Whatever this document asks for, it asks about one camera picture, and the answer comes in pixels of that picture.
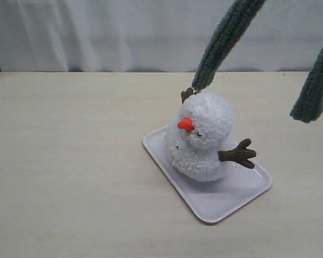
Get white plush snowman toy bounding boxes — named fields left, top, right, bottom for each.
left=165, top=88, right=257, bottom=182

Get white rectangular tray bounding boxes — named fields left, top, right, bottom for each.
left=142, top=126, right=273, bottom=225

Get white backdrop curtain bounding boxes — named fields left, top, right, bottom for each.
left=0, top=0, right=323, bottom=72

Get green knitted scarf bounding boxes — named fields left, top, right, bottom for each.
left=191, top=0, right=323, bottom=124

